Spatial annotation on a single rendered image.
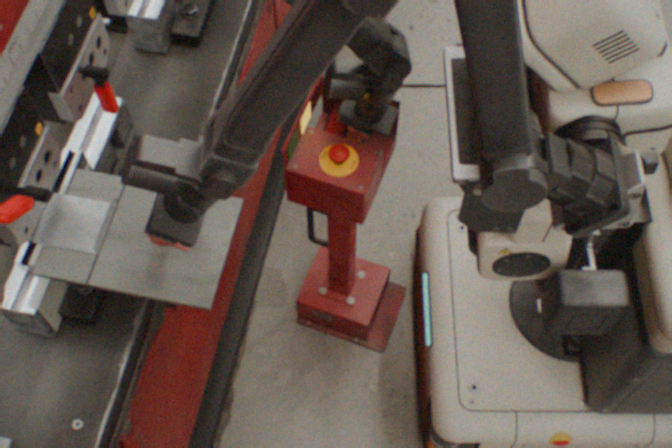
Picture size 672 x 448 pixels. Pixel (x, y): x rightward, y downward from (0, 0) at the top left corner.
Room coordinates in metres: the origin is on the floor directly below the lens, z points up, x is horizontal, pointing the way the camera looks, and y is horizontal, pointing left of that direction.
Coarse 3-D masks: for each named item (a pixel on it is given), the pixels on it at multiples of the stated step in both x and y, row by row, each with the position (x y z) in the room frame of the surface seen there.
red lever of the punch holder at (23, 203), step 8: (16, 192) 0.53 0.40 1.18; (24, 192) 0.52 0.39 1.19; (32, 192) 0.52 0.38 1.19; (40, 192) 0.52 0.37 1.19; (48, 192) 0.53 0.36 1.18; (8, 200) 0.49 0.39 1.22; (16, 200) 0.49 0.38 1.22; (24, 200) 0.50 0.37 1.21; (32, 200) 0.50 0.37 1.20; (40, 200) 0.51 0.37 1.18; (48, 200) 0.52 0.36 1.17; (0, 208) 0.47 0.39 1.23; (8, 208) 0.47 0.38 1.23; (16, 208) 0.48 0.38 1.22; (24, 208) 0.49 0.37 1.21; (0, 216) 0.46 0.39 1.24; (8, 216) 0.46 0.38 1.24; (16, 216) 0.47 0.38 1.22
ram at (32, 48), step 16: (0, 0) 0.66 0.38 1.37; (16, 0) 0.69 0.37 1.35; (0, 16) 0.65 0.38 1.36; (16, 16) 0.67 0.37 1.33; (48, 16) 0.73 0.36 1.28; (0, 32) 0.64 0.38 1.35; (0, 48) 0.63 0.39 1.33; (32, 48) 0.67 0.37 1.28; (32, 64) 0.66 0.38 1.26; (16, 80) 0.62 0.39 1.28; (0, 112) 0.58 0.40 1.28; (0, 128) 0.56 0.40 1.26
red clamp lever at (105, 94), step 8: (88, 64) 0.74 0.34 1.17; (80, 72) 0.73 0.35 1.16; (88, 72) 0.72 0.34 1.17; (96, 72) 0.72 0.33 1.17; (104, 72) 0.72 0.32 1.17; (96, 80) 0.72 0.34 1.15; (104, 80) 0.72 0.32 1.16; (96, 88) 0.72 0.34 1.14; (104, 88) 0.72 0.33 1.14; (104, 96) 0.72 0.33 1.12; (112, 96) 0.72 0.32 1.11; (104, 104) 0.72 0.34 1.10; (112, 104) 0.72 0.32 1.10; (112, 112) 0.72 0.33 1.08
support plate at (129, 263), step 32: (96, 192) 0.63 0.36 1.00; (128, 192) 0.63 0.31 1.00; (128, 224) 0.58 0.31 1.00; (224, 224) 0.58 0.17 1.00; (64, 256) 0.52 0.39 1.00; (128, 256) 0.52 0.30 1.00; (160, 256) 0.52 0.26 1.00; (192, 256) 0.52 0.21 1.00; (224, 256) 0.52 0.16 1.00; (128, 288) 0.47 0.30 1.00; (160, 288) 0.47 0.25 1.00; (192, 288) 0.47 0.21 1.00
